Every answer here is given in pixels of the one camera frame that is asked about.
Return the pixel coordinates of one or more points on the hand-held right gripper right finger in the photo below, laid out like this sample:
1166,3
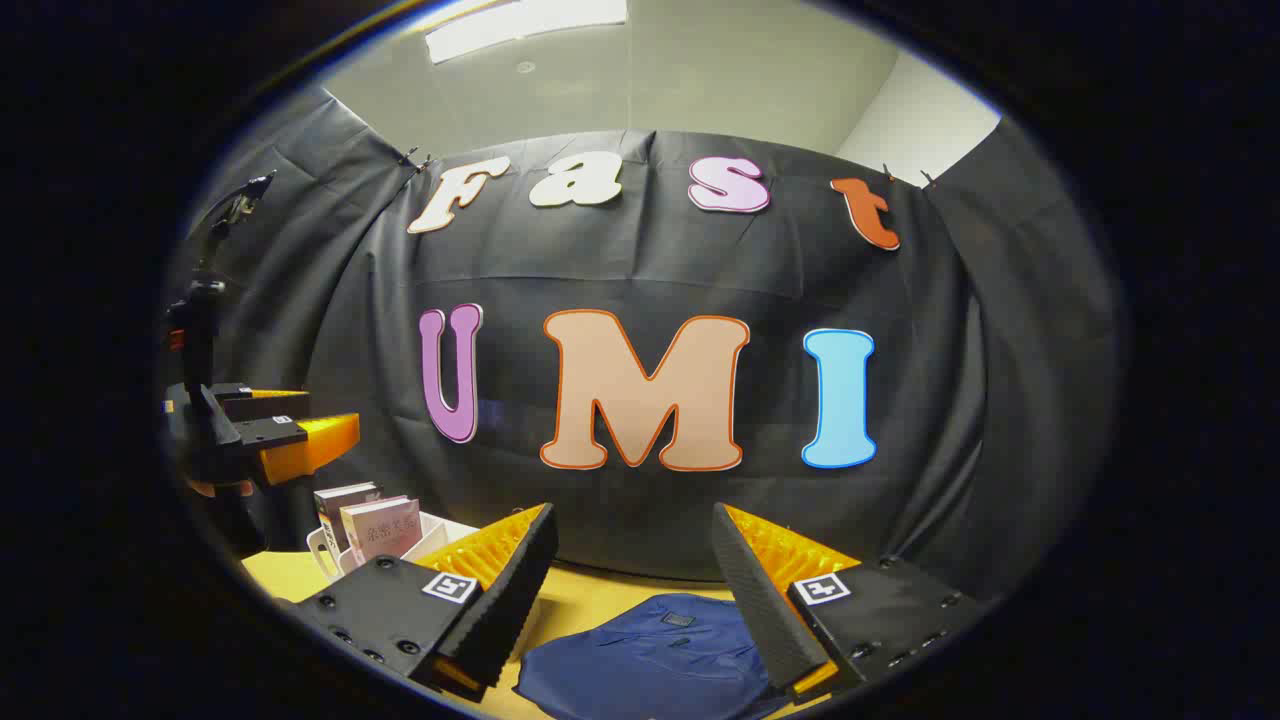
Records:
765,620

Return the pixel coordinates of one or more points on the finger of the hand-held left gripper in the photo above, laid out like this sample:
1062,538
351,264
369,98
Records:
270,405
310,445

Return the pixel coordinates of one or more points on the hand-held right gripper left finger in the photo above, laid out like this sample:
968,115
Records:
510,600

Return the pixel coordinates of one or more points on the white bookshelf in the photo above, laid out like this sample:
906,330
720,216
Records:
440,535

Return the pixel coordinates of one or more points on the pink cover book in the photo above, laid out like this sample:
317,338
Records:
385,530

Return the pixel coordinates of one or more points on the blue schoolbag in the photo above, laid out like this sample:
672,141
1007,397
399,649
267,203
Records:
650,660

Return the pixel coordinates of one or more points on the black backdrop cloth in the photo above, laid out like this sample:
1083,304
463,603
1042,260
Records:
500,270

